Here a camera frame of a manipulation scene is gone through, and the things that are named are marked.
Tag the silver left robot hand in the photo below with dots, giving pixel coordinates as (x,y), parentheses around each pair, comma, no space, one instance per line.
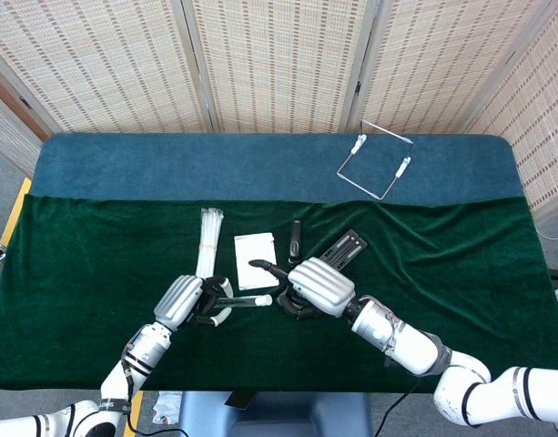
(178,300)

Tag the white notepad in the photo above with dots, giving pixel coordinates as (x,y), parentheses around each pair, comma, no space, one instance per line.
(253,248)

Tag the black folded laptop stand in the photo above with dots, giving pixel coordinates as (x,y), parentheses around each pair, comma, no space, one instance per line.
(347,246)

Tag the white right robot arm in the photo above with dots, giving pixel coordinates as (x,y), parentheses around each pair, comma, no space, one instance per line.
(410,346)

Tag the crumpled white paper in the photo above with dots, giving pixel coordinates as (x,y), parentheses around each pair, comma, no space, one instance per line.
(167,407)

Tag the woven folding screen panel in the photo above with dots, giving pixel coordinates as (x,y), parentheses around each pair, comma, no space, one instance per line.
(101,59)
(542,114)
(278,59)
(442,59)
(5,132)

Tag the green velvet cloth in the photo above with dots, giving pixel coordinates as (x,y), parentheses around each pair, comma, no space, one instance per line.
(260,359)

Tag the clear glass tube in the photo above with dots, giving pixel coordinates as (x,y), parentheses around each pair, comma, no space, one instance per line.
(240,300)

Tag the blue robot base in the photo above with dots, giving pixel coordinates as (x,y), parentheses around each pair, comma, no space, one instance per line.
(278,414)

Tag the blue table cover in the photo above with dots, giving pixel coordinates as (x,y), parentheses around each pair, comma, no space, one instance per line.
(215,166)

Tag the flat black object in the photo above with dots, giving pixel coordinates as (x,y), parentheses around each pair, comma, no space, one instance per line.
(240,399)

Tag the yellow floor tape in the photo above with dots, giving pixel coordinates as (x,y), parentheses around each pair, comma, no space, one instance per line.
(135,409)

